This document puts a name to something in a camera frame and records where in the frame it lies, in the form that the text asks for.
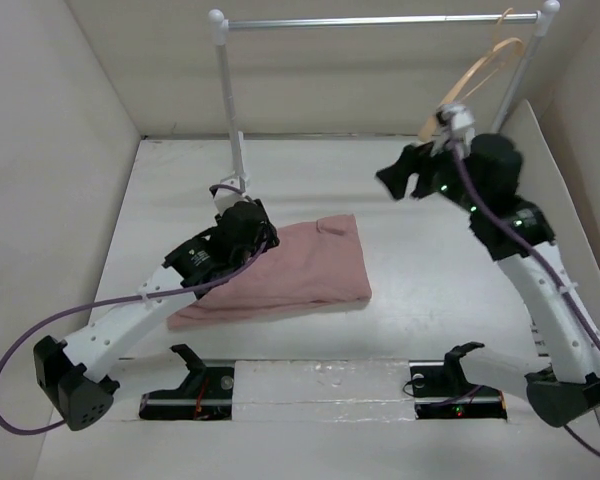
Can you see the white clothes rack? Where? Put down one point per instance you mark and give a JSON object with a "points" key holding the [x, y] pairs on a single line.
{"points": [[361, 74]]}

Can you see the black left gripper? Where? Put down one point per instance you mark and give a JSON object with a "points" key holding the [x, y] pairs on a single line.
{"points": [[266, 235]]}

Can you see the beige wooden hanger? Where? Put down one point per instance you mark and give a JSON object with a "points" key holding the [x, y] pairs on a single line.
{"points": [[501, 53]]}

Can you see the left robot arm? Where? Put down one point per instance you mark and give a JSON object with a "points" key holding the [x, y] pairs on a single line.
{"points": [[75, 372]]}

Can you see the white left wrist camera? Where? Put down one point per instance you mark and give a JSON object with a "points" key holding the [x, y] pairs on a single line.
{"points": [[228, 192]]}

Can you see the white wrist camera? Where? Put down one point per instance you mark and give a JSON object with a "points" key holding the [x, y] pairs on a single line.
{"points": [[455, 124], [228, 192]]}

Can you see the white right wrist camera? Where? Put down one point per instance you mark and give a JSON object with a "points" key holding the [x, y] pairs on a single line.
{"points": [[455, 124]]}

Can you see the pink trousers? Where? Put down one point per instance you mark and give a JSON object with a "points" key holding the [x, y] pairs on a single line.
{"points": [[317, 263]]}

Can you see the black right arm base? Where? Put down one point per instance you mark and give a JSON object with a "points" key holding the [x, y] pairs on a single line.
{"points": [[440, 390]]}

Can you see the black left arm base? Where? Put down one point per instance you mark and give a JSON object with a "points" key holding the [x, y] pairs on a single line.
{"points": [[205, 394]]}

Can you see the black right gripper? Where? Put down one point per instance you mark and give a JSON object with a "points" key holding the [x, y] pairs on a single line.
{"points": [[413, 160]]}

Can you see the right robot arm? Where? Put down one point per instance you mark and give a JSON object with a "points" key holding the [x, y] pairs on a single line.
{"points": [[521, 242]]}

